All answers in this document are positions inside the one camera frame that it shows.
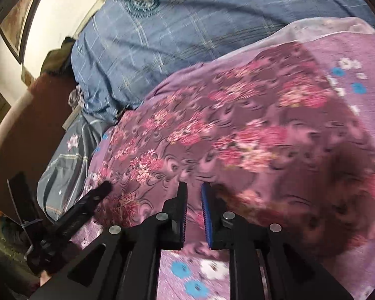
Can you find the lilac flowered bedsheet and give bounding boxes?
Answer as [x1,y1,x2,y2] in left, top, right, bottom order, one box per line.
[78,33,375,300]

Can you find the white printed cloth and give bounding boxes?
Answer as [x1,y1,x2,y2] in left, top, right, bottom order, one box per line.
[219,17,375,60]

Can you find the small lilac patterned cloth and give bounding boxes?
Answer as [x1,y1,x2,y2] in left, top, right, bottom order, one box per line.
[69,84,88,113]

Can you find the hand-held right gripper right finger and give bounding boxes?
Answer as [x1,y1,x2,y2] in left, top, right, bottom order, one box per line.
[200,182,354,300]

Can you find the olive green cloth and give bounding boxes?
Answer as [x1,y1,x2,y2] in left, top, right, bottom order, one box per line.
[40,36,77,76]

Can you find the grey-blue flowered cloth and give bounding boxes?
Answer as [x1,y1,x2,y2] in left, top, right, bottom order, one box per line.
[37,115,113,222]

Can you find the black flat panel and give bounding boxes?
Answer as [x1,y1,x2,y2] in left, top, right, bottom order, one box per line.
[7,172,42,226]

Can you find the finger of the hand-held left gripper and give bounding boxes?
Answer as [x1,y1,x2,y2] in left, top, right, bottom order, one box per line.
[51,181,112,242]

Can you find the purple floral garment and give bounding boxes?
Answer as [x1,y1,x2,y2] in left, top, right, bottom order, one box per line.
[94,42,375,257]

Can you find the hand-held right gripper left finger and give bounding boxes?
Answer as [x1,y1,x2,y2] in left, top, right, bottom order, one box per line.
[28,181,188,300]

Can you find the dark framed wall picture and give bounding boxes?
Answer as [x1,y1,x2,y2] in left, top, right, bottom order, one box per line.
[0,0,47,65]

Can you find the blue plaid quilt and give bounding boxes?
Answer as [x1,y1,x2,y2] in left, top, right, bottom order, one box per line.
[70,0,375,126]

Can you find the brown headboard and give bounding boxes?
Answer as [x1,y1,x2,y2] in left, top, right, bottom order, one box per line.
[0,73,82,222]

